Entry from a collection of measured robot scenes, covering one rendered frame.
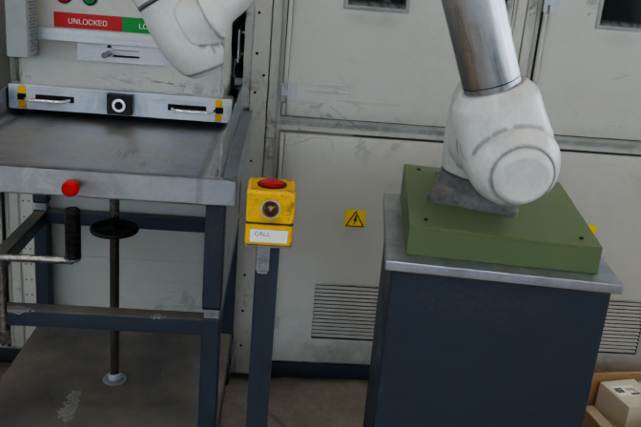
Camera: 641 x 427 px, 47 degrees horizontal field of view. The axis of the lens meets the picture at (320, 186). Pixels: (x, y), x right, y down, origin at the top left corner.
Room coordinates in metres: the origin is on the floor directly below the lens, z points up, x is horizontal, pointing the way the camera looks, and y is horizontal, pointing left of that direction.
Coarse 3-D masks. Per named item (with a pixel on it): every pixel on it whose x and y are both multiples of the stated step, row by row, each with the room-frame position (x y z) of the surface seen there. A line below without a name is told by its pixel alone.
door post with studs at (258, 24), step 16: (256, 0) 2.05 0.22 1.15; (256, 16) 2.05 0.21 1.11; (256, 32) 2.05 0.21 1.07; (256, 48) 2.05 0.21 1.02; (256, 64) 2.05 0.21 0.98; (256, 80) 2.05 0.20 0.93; (256, 96) 2.05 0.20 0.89; (256, 112) 2.05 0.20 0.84; (256, 128) 2.05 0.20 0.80; (256, 144) 2.05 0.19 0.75; (256, 160) 2.05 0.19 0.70; (256, 176) 2.05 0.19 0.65; (240, 320) 2.05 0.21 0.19; (240, 336) 2.05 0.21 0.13; (240, 352) 2.05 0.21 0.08; (240, 368) 2.05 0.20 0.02
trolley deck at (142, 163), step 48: (0, 144) 1.48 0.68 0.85; (48, 144) 1.51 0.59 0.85; (96, 144) 1.55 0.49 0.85; (144, 144) 1.58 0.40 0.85; (192, 144) 1.62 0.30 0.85; (240, 144) 1.66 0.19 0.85; (0, 192) 1.34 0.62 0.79; (48, 192) 1.35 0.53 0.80; (96, 192) 1.35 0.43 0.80; (144, 192) 1.36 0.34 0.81; (192, 192) 1.37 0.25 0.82
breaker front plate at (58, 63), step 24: (48, 0) 1.77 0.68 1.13; (72, 0) 1.77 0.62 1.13; (120, 0) 1.78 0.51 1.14; (48, 24) 1.77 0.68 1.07; (48, 48) 1.77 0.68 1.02; (72, 48) 1.77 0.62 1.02; (96, 48) 1.77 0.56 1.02; (120, 48) 1.78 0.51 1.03; (144, 48) 1.78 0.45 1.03; (24, 72) 1.76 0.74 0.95; (48, 72) 1.77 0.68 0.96; (72, 72) 1.77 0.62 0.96; (96, 72) 1.77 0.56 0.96; (120, 72) 1.78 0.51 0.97; (144, 72) 1.78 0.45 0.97; (168, 72) 1.79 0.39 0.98; (216, 72) 1.79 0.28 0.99; (216, 96) 1.79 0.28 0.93
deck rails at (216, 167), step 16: (0, 96) 1.71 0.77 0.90; (240, 96) 1.99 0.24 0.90; (0, 112) 1.70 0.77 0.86; (16, 112) 1.77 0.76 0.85; (240, 112) 1.99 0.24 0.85; (0, 128) 1.62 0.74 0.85; (224, 128) 1.79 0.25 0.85; (224, 144) 1.45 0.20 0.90; (208, 160) 1.48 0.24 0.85; (224, 160) 1.47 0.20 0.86; (208, 176) 1.37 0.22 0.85
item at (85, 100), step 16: (16, 80) 1.79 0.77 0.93; (16, 96) 1.75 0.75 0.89; (48, 96) 1.76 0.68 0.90; (64, 96) 1.76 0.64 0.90; (80, 96) 1.76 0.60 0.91; (96, 96) 1.76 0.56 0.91; (144, 96) 1.77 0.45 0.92; (160, 96) 1.77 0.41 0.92; (176, 96) 1.77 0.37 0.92; (192, 96) 1.78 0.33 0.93; (224, 96) 1.81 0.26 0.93; (96, 112) 1.76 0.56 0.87; (144, 112) 1.77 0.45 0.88; (160, 112) 1.77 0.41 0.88; (176, 112) 1.77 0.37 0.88; (224, 112) 1.78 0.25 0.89
